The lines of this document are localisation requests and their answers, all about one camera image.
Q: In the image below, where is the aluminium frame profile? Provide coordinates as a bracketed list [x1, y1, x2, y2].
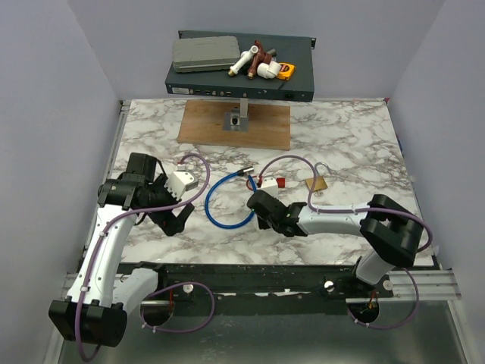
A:
[61, 268, 461, 303]

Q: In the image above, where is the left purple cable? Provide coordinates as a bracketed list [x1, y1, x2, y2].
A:
[74, 153, 216, 362]

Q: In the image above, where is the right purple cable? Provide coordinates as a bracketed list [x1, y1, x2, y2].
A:
[257, 155, 433, 331]

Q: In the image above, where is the dark teal rack device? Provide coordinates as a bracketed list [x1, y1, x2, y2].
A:
[165, 33, 314, 102]

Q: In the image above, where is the brass padlock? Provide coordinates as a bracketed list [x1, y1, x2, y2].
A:
[305, 162, 334, 192]

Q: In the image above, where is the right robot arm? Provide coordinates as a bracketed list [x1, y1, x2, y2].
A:
[247, 190, 424, 297]

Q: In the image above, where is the black mounting rail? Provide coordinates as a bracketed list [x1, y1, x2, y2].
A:
[117, 262, 393, 319]

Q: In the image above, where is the white straight pipe fitting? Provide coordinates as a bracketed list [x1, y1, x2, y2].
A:
[228, 45, 259, 77]

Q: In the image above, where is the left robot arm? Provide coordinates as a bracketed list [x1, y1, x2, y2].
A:
[48, 152, 198, 347]

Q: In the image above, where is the wooden board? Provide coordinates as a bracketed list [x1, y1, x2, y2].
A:
[177, 100, 291, 151]

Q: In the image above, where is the purple cable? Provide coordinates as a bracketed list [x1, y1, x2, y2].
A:
[74, 153, 216, 362]
[257, 155, 433, 331]

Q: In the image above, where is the brown pipe fitting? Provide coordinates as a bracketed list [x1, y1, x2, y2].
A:
[247, 40, 273, 79]

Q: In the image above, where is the grey plastic case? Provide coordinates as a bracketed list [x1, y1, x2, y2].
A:
[172, 36, 241, 73]

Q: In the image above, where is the metal stand post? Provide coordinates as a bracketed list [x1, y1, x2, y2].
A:
[223, 99, 249, 133]

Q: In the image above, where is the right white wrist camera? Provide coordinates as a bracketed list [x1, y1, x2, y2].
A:
[259, 177, 279, 198]

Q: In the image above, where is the yellow tape measure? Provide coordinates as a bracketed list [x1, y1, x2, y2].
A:
[277, 62, 296, 81]

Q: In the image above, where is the red cable lock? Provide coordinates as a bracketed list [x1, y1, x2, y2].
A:
[246, 177, 286, 190]

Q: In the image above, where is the blue cable lock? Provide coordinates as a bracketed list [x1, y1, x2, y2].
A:
[204, 165, 259, 231]

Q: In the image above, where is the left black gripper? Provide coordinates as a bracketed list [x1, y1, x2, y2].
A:
[142, 174, 194, 235]

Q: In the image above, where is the white elbow pipe fitting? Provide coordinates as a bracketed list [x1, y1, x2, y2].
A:
[257, 61, 281, 79]

